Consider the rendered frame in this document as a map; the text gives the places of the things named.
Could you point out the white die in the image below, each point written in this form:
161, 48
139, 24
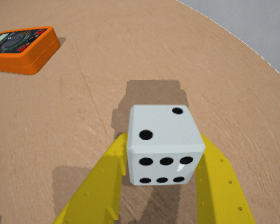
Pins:
164, 145

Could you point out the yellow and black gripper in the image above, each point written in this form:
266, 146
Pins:
220, 199

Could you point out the orange digital multimeter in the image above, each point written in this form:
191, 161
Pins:
28, 52

